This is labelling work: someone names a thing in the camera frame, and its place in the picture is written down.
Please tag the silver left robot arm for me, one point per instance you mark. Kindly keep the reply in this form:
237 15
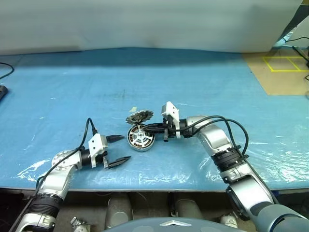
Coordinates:
60 178

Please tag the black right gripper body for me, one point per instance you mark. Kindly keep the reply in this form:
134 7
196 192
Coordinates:
171 128

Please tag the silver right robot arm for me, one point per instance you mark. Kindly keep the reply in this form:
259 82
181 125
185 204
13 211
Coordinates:
214 137

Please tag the grey robot torso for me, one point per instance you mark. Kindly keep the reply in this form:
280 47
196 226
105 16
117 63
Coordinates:
157 226

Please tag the black box device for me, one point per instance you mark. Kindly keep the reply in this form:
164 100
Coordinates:
3 90

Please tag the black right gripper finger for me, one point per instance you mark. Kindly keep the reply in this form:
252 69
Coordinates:
157 126
155 130

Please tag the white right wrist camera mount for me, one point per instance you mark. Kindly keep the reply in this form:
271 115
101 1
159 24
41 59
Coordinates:
172 110

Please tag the grey rounded leg shape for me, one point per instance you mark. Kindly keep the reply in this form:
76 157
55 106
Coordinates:
186 205
118 209

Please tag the silver toothed gear part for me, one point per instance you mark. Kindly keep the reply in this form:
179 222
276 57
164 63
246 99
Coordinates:
141 117

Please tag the white backdrop sheet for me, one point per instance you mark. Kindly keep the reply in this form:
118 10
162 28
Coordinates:
144 24

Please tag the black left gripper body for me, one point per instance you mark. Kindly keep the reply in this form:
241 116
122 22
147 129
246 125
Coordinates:
102 159

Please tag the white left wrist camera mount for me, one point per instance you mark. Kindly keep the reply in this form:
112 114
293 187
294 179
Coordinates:
96 143

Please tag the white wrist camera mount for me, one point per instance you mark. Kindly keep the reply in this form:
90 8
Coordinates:
96 143
172 110

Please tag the blue plastic table cover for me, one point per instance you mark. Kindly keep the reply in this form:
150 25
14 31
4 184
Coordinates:
154 164

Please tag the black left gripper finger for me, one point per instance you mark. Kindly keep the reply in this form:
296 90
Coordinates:
113 138
118 162

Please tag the dark diagonal background bar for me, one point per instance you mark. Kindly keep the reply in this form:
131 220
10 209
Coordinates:
293 26

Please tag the brown floor board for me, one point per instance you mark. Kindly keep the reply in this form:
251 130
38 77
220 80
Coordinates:
277 82

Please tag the yellow tape square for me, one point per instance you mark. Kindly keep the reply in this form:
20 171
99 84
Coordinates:
287 70

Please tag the small white metal fitting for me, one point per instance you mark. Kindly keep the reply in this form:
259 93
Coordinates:
79 226
229 220

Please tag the black round rotor cap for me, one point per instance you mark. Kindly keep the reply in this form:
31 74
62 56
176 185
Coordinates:
148 145

